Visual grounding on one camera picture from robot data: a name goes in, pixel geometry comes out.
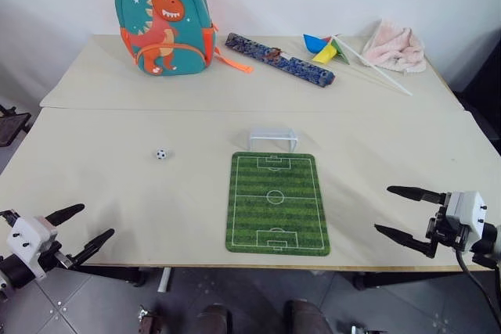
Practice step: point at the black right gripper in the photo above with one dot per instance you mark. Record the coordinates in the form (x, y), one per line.
(450, 232)

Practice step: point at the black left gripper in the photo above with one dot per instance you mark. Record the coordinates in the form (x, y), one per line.
(52, 256)

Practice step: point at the small black-white football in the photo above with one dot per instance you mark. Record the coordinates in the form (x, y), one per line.
(161, 153)

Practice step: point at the green football field mat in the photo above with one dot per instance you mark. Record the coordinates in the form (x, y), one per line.
(276, 209)

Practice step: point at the small white goal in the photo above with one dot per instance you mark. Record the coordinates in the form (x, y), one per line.
(274, 134)

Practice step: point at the black table foot bar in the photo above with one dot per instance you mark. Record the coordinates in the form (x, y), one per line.
(117, 273)

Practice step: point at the white table leg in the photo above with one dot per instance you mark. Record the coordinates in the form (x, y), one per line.
(165, 280)

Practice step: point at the dark brown rounded shape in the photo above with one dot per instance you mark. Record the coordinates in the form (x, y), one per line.
(214, 320)
(307, 318)

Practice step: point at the pink fluffy cloth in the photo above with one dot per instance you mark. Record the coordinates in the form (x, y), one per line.
(395, 49)

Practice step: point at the colourful pinwheel with white stick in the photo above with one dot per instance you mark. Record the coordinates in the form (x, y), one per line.
(326, 52)

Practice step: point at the blue patterned long pouch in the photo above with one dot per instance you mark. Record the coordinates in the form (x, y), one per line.
(289, 63)

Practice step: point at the teal dinosaur backpack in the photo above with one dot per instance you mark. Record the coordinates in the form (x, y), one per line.
(156, 5)

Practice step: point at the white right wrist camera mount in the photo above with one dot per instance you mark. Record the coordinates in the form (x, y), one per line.
(467, 209)

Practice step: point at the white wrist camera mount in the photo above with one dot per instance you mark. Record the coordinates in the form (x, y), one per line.
(467, 209)
(25, 238)

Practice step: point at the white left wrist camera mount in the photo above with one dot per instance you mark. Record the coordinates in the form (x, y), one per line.
(25, 238)

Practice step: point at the black folding chair frame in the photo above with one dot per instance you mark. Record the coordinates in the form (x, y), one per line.
(11, 124)

